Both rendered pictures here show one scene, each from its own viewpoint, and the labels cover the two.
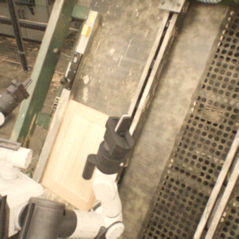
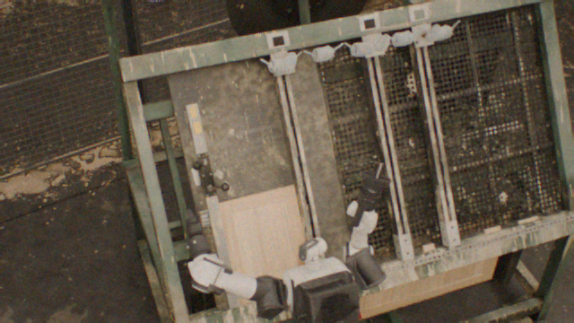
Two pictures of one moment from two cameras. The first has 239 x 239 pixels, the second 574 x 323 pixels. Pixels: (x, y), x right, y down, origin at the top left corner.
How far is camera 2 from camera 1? 2.69 m
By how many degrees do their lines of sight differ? 44
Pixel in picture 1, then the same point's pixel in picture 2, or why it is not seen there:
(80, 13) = (157, 112)
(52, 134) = (224, 248)
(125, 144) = (387, 180)
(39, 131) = not seen: outside the picture
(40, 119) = (180, 251)
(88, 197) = not seen: hidden behind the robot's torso
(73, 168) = (265, 262)
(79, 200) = not seen: hidden behind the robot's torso
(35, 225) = (371, 267)
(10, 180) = (322, 267)
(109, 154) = (376, 195)
